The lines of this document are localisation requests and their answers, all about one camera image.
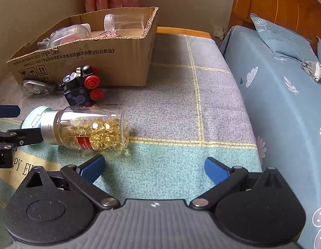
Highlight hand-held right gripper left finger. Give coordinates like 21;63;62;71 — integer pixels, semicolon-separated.
26;154;121;210

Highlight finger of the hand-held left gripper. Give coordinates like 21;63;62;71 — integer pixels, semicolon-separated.
0;127;44;148
0;105;21;119

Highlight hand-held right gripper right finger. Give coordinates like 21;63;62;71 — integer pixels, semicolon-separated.
189;157;291;210

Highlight mint round case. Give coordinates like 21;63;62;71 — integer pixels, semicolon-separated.
20;105;59;131

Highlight capsule bottle with silver cap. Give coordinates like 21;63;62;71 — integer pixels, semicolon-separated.
39;103;130;151

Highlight clear jar with red lid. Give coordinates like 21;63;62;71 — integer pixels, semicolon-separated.
49;24;92;48

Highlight cardboard box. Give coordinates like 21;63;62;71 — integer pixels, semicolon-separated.
6;7;159;88

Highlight pink keychain figure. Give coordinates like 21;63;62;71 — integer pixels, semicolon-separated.
92;29;120;38

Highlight clear plastic jar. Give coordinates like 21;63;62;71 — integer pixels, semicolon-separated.
104;13;146;32

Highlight clear plastic wrapper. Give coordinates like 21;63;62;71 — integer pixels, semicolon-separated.
20;79;59;97

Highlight black toy train car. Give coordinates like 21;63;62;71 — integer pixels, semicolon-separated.
59;65;105;107

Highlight checked grey green blanket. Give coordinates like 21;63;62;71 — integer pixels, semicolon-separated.
0;33;262;208

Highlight bed with blue sheet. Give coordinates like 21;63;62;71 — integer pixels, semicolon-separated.
218;25;321;249

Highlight crumpled grey cloth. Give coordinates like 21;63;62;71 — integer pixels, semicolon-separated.
301;60;321;85

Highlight wooden headboard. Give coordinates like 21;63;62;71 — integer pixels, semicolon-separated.
231;0;321;45

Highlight wooden bed frame edge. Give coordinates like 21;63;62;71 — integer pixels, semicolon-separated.
156;26;212;38

